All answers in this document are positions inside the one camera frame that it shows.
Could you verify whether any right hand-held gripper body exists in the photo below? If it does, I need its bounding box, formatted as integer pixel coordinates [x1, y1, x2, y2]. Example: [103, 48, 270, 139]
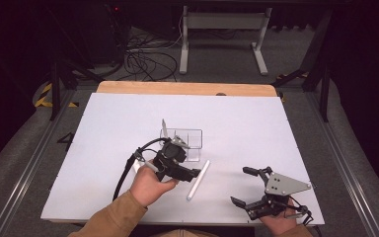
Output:
[246, 171, 313, 221]

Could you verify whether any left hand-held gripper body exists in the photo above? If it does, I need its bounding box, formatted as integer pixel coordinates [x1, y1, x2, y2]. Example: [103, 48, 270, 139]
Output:
[152, 134, 191, 182]

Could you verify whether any white stick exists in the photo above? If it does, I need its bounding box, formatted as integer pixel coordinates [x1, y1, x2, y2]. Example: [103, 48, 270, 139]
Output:
[186, 160, 211, 201]

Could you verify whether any clear plastic container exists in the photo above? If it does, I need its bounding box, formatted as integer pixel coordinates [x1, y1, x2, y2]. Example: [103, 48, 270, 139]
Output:
[159, 127, 203, 163]

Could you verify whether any person's left hand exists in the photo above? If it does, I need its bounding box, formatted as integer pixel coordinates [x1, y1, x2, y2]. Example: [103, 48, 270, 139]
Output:
[129, 160, 181, 208]

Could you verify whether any person's right hand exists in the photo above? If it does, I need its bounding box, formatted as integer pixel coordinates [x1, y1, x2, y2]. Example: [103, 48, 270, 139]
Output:
[260, 197, 299, 236]

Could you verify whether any white table sheet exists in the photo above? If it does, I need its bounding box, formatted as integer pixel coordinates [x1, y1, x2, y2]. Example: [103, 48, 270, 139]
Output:
[40, 92, 325, 225]

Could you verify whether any person's lap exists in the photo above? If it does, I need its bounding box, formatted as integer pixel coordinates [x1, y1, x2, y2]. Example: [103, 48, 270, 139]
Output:
[149, 228, 221, 237]

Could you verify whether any black metal stand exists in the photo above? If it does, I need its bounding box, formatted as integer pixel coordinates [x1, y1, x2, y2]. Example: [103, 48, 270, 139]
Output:
[270, 9, 332, 123]
[48, 60, 105, 121]

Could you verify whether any black equipment case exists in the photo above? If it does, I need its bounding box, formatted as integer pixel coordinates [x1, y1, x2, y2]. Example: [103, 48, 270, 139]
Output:
[88, 0, 127, 67]

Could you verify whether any white metal stand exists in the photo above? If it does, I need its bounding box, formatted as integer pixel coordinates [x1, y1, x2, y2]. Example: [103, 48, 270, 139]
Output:
[179, 5, 273, 76]

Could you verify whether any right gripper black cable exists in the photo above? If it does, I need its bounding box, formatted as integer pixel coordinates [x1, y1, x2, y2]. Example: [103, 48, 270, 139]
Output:
[284, 197, 314, 227]

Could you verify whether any aluminium floor rail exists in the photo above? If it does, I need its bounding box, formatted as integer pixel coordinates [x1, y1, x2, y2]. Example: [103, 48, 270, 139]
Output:
[304, 92, 379, 237]
[0, 90, 75, 237]

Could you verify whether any tangle of black floor cables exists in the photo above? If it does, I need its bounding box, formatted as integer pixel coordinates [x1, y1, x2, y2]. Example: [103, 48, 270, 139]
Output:
[124, 26, 182, 83]

